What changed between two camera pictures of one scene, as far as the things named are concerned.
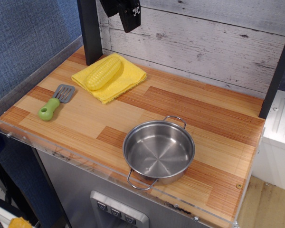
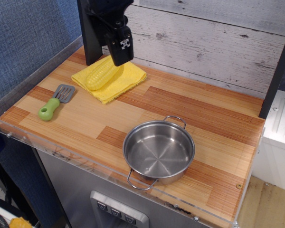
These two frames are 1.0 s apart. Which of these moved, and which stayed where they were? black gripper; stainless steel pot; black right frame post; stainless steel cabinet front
Moved: black gripper
Stayed: stainless steel cabinet front; stainless steel pot; black right frame post
